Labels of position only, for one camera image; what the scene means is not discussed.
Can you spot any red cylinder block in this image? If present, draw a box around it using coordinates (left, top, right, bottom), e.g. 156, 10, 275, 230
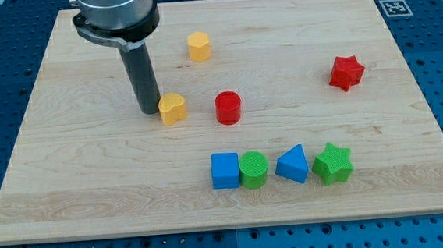
215, 90, 242, 126

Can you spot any blue cube block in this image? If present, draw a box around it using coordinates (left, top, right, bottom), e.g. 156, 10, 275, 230
211, 152, 239, 190

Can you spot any blue triangle block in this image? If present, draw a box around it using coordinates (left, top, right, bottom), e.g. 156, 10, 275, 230
275, 144, 309, 184

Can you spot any yellow heart block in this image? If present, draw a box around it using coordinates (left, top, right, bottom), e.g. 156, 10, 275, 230
158, 93, 188, 126

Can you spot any white fiducial marker tag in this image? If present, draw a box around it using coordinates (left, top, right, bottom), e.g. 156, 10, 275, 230
379, 0, 413, 18

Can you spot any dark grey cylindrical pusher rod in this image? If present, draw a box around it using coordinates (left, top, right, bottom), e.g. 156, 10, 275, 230
119, 44, 160, 115

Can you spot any red star block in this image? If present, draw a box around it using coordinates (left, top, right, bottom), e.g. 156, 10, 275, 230
329, 55, 365, 92

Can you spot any green star block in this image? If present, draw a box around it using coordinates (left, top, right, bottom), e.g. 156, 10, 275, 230
312, 142, 353, 186

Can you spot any black wrist flange clamp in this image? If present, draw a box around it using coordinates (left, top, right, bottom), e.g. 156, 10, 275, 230
72, 3, 160, 52

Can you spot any green cylinder block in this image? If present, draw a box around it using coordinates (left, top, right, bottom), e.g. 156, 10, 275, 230
239, 151, 269, 190

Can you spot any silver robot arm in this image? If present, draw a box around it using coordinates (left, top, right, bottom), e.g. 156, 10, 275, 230
69, 0, 160, 115

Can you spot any light wooden board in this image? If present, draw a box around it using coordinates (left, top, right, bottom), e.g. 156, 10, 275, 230
0, 0, 443, 246

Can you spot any yellow hexagon block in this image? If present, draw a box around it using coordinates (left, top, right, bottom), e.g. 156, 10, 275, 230
186, 32, 211, 62

